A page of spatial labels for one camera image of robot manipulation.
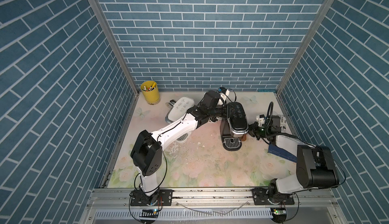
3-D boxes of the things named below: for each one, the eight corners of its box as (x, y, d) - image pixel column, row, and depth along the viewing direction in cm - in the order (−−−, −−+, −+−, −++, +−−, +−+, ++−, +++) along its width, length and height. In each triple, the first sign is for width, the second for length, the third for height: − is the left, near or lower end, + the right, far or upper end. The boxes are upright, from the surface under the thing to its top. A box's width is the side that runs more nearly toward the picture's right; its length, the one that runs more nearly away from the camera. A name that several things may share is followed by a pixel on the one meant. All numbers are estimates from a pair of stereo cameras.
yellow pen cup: (144, 105, 114) (137, 91, 102) (147, 94, 121) (142, 80, 110) (159, 105, 114) (154, 92, 102) (161, 94, 121) (158, 80, 110)
